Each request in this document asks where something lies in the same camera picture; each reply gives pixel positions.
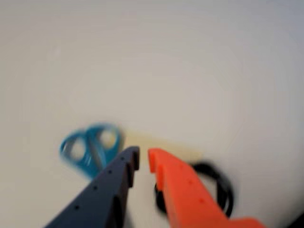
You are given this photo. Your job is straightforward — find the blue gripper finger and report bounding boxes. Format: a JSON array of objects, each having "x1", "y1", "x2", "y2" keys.
[{"x1": 44, "y1": 146, "x2": 140, "y2": 228}]

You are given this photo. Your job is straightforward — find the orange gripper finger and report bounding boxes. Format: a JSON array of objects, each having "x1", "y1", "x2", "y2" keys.
[{"x1": 148, "y1": 147, "x2": 267, "y2": 228}]

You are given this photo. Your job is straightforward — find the coiled black cable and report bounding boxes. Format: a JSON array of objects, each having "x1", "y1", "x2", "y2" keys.
[{"x1": 153, "y1": 161, "x2": 235, "y2": 219}]

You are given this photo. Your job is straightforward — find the blue scissors handle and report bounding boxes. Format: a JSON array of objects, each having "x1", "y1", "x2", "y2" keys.
[{"x1": 58, "y1": 122, "x2": 124, "y2": 181}]

